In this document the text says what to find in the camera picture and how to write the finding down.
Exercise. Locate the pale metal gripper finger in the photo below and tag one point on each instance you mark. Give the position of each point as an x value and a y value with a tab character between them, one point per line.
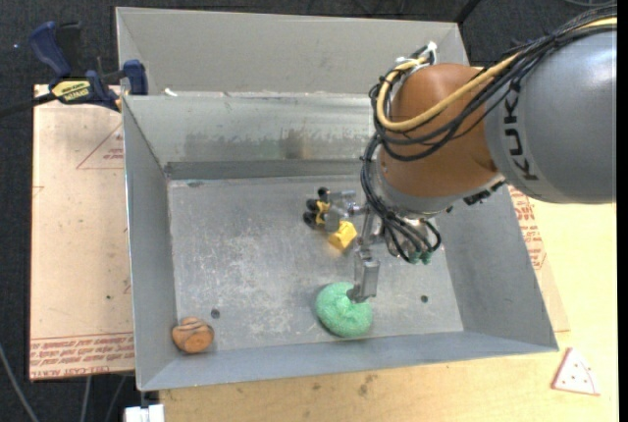
359	280
372	278

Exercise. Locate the yellow and black toy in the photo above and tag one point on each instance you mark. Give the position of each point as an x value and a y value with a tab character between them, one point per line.
343	236

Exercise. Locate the green mesh scrubber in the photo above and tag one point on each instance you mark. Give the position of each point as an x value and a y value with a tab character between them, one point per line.
341	317

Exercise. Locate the grey metal bin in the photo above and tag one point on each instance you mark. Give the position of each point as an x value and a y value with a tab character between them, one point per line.
245	263

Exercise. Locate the orange-brown wooden toy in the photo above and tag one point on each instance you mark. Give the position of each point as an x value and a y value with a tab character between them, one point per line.
192	335

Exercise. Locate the white triangular sanding sheet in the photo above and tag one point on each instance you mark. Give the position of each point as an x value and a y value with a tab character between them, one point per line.
574	376

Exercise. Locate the brown cardboard board red print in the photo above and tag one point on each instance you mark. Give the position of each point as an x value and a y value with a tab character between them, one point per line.
78	238

